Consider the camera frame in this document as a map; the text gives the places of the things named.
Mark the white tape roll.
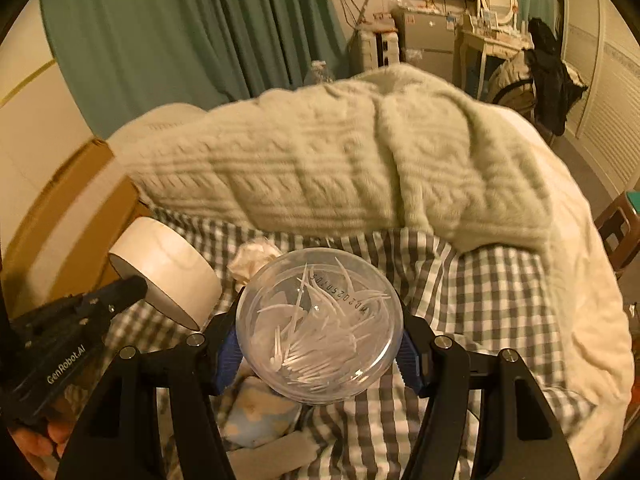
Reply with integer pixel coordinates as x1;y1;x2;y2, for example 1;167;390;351
108;217;222;330

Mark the blue floral tissue pack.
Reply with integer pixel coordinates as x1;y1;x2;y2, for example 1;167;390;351
222;376;302;448

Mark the clear cotton swab jar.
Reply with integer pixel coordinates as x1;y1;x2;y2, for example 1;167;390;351
235;248;404;404

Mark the person's left hand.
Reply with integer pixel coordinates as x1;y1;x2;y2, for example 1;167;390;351
10;399;76;458

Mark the brown cardboard box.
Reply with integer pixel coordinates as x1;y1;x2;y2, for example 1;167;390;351
1;140;151;320

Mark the white duvet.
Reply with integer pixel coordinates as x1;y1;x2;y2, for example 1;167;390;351
489;105;634;479

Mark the checkered bed sheet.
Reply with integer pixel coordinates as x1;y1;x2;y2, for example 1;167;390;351
98;209;594;479

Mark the brown stool green cushion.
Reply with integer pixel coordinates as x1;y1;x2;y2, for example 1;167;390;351
596;191;640;278

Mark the large green curtain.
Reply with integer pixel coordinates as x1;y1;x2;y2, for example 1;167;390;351
40;0;349;138

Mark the clear water bottle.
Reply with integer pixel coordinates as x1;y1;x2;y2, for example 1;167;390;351
304;60;334;86

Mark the cream knitted blanket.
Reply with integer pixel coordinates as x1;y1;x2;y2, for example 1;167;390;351
110;65;552;252

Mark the chair with black jacket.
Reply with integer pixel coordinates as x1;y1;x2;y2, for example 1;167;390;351
486;18;588;136

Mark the white plastic storage unit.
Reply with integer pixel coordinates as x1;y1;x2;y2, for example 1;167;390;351
348;22;400;75

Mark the white dressing table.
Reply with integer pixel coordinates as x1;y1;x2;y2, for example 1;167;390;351
454;26;534;100

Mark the white louvered wardrobe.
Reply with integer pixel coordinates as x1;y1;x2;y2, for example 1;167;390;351
562;0;639;196

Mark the grey mini fridge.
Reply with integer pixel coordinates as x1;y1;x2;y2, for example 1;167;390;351
392;8;456;82

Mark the white oval vanity mirror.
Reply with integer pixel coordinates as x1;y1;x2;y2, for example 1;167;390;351
480;0;518;28

